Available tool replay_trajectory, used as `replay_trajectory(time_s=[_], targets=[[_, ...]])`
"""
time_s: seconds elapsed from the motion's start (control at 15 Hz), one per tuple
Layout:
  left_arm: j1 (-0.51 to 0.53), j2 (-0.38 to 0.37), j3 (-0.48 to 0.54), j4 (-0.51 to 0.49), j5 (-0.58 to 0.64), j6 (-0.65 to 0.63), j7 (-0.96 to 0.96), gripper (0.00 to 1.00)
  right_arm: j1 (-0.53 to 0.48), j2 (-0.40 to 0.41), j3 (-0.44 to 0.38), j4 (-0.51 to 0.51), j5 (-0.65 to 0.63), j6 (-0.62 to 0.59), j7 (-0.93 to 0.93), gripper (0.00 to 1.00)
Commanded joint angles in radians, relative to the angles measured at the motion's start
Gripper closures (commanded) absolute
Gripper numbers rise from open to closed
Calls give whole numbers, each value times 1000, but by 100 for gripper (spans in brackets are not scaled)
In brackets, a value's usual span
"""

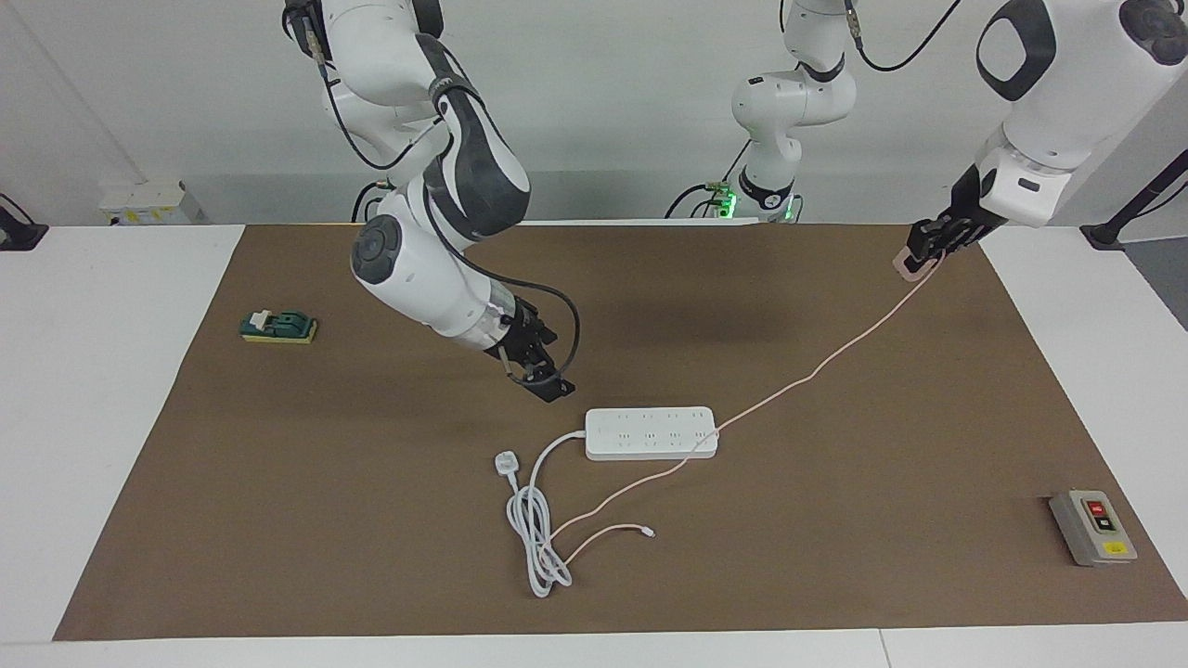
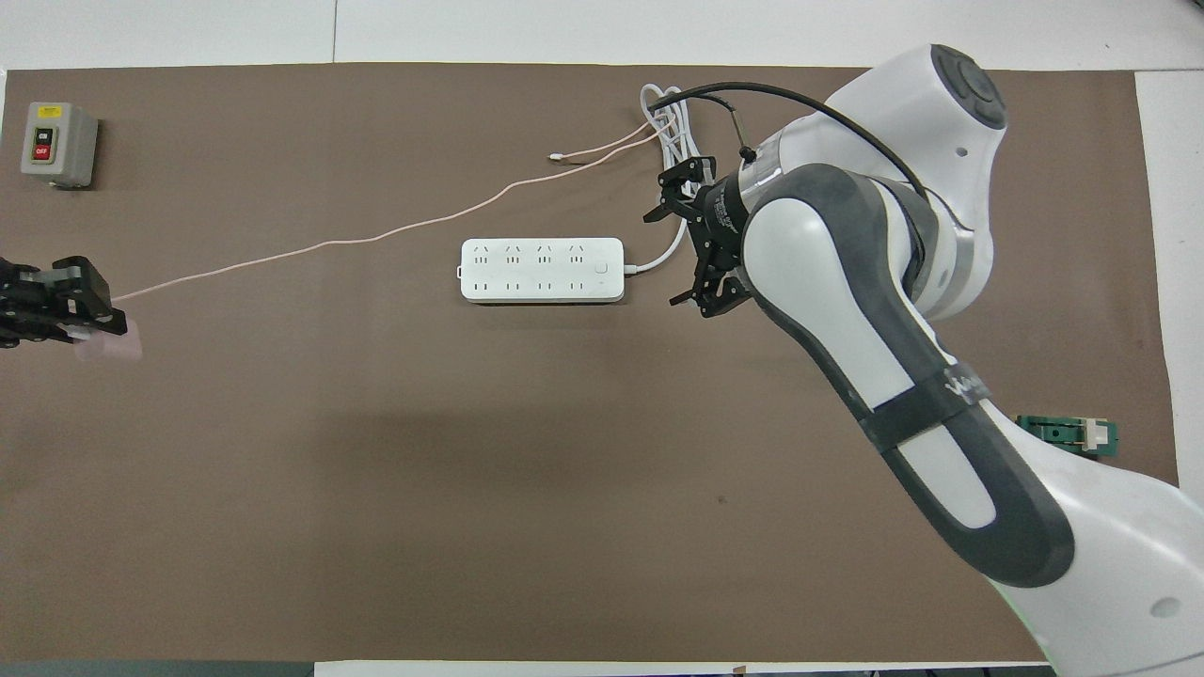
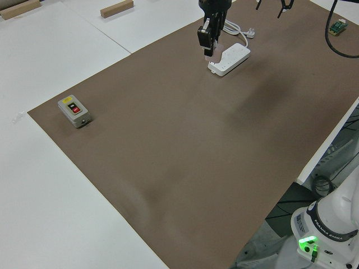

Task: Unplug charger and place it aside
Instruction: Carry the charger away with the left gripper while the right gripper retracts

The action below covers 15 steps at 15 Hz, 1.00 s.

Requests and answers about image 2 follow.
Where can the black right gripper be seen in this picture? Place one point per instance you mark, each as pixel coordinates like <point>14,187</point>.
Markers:
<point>724,226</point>

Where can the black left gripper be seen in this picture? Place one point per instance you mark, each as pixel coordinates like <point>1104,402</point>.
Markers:
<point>28,306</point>

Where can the pink charger adapter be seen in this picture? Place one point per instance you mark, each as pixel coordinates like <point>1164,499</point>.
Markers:
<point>113,346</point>

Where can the white power strip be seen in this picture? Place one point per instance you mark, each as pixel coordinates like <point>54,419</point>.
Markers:
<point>541,273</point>

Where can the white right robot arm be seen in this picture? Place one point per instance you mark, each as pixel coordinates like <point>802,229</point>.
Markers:
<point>847,282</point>

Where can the brown table mat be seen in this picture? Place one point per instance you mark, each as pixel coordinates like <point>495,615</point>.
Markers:
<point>470,489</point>

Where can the green circuit board module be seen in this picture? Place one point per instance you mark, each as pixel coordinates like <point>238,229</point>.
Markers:
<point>1072,432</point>

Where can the grey on-off switch box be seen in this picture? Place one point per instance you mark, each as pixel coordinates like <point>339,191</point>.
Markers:
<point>66,146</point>

